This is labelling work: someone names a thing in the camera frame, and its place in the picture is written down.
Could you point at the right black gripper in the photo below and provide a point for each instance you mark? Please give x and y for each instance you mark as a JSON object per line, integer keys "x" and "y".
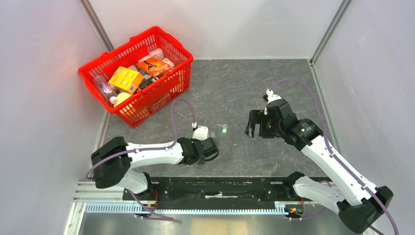
{"x": 257, "y": 116}

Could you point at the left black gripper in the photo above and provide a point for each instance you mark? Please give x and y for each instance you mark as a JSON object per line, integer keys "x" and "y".
{"x": 194, "y": 141}

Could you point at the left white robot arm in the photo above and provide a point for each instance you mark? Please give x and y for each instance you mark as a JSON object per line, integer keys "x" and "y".
{"x": 115, "y": 163}

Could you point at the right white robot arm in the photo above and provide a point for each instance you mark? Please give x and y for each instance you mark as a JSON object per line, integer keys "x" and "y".
{"x": 357, "y": 201}

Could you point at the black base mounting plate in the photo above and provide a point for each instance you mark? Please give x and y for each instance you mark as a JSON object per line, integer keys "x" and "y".
{"x": 217, "y": 193}

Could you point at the red plastic shopping basket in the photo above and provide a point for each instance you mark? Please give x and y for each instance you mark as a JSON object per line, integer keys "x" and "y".
{"x": 146, "y": 102}

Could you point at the yellow round ball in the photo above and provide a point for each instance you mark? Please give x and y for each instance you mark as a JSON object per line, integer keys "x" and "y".
{"x": 121, "y": 97}

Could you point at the yellow orange carton box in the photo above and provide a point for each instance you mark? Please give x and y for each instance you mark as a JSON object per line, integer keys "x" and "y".
{"x": 126, "y": 79}

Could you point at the white small box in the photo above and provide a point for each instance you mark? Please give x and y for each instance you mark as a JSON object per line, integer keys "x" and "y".
{"x": 157, "y": 53}

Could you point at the clear plastic bottle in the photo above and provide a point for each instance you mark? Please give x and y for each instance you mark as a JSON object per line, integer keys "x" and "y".
{"x": 105, "y": 90}

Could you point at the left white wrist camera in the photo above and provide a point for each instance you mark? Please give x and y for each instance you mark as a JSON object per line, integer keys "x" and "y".
{"x": 203, "y": 133}

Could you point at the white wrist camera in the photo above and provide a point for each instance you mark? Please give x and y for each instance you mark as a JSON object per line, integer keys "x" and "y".
{"x": 203, "y": 133}
{"x": 271, "y": 97}

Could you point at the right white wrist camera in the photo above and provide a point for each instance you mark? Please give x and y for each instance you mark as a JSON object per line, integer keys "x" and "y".
{"x": 271, "y": 97}

